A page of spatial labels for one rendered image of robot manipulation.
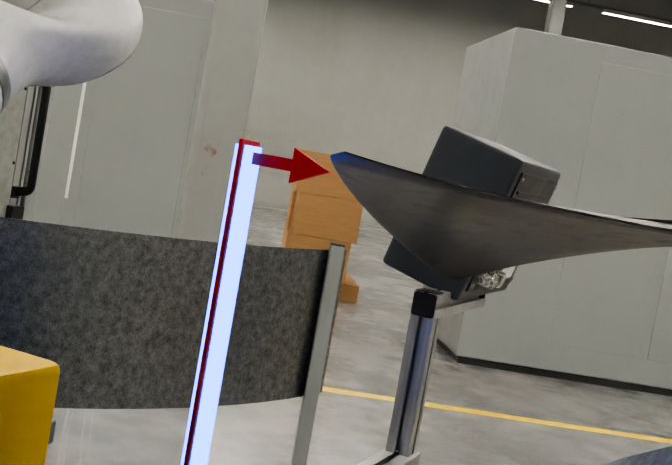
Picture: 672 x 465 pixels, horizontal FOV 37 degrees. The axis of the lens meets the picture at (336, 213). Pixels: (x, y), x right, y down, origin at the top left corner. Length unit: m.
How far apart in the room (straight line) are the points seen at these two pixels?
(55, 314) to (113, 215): 4.30
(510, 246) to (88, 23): 0.47
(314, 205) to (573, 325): 2.72
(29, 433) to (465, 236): 0.32
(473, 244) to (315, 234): 7.91
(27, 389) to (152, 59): 6.05
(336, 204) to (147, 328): 6.34
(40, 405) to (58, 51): 0.51
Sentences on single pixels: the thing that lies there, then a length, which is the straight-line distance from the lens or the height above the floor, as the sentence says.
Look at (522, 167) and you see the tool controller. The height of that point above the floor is 1.22.
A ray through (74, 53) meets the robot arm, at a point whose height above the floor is 1.24.
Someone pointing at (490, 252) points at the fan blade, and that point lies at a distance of 0.70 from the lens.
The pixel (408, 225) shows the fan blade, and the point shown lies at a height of 1.15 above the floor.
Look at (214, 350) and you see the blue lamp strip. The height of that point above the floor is 1.05.
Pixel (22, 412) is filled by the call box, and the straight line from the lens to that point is 0.48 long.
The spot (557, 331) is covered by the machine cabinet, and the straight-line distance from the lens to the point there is 6.88.
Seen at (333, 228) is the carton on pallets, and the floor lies 0.60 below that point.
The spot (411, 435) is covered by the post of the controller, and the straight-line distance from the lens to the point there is 1.20.
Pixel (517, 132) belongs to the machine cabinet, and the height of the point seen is 1.57.
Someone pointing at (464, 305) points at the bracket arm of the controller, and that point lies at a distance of 1.30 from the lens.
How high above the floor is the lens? 1.19
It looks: 3 degrees down
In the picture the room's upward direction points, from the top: 10 degrees clockwise
